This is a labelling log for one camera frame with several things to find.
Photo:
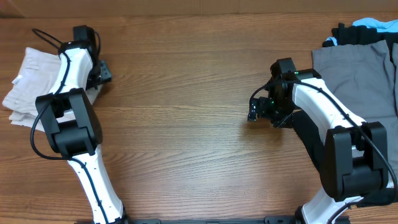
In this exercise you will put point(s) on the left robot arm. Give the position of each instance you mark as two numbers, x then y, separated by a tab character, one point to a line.
71	125

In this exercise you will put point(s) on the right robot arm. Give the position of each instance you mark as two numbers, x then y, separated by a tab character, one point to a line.
349	153

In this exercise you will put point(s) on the light blue garment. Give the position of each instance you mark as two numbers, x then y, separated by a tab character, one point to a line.
363	32

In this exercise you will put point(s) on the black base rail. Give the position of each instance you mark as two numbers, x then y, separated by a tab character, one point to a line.
211	221

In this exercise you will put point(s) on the grey shorts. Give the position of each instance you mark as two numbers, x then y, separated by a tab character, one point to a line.
360	77

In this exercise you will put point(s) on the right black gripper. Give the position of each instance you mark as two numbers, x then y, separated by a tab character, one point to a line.
262	104

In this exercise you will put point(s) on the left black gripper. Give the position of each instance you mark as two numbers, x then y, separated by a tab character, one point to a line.
106	76

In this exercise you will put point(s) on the beige shorts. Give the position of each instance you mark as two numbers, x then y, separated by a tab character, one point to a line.
37	75

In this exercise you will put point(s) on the black garment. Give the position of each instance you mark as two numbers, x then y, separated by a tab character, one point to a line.
360	32

